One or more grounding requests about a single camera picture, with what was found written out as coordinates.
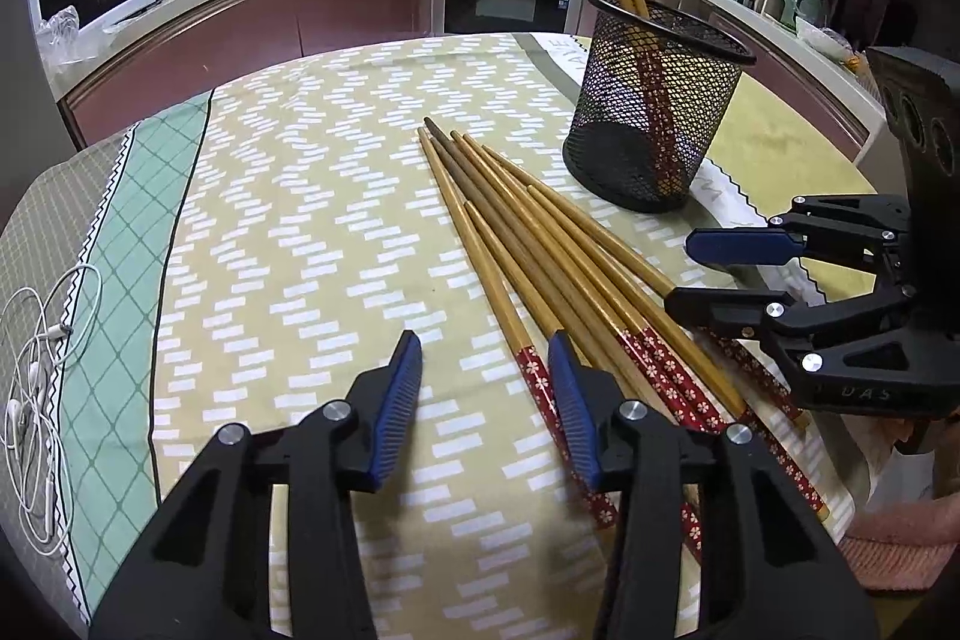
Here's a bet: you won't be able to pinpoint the patterned beige green tablecloth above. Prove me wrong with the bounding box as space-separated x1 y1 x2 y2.
0 31 878 640

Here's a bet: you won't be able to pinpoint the black mesh utensil holder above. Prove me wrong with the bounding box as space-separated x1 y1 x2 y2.
562 0 757 214

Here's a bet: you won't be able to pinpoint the white wired earphones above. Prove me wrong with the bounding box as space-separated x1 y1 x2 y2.
0 263 104 557

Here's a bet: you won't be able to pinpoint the clear plastic bag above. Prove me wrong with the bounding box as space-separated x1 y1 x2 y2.
34 6 85 73

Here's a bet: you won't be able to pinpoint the yellow cloth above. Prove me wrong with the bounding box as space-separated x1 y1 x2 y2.
701 74 878 305

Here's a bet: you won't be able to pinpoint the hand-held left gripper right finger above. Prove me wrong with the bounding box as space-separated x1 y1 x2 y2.
547 330 878 640

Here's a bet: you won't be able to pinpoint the pink fleece clothing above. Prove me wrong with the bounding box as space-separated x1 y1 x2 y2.
836 505 960 592

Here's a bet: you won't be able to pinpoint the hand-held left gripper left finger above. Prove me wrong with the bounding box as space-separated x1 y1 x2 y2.
88 330 423 640

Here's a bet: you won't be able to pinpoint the bunch of wooden chopsticks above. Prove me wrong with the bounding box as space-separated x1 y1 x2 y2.
417 116 832 566

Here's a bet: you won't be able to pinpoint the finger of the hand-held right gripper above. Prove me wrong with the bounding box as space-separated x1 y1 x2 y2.
685 195 912 274
664 284 955 417

